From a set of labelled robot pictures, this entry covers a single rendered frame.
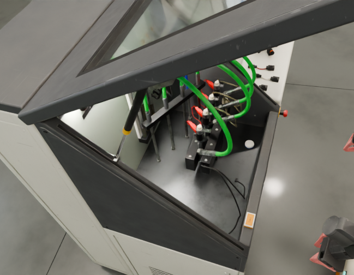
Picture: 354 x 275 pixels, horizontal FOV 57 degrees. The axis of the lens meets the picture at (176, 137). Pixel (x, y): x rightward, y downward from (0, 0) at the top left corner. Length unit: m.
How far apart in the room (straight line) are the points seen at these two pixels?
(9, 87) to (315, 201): 1.96
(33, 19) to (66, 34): 0.16
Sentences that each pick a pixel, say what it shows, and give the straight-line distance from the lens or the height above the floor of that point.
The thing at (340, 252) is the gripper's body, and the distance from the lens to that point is 1.02.
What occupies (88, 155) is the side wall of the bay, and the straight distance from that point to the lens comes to 0.88.
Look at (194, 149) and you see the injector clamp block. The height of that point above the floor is 0.98.
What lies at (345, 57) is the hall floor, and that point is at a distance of 3.46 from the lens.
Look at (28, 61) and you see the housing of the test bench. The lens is 0.99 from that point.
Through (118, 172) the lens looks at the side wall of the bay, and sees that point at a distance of 0.90.
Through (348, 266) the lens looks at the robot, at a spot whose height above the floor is 0.26.
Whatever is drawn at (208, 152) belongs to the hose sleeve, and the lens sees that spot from 1.06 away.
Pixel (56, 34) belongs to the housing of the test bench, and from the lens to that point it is 1.06.
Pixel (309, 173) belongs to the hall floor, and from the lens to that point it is 2.48.
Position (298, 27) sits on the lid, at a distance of 0.41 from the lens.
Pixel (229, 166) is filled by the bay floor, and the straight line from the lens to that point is 1.43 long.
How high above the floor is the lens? 2.02
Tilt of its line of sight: 51 degrees down
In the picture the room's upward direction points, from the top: 8 degrees counter-clockwise
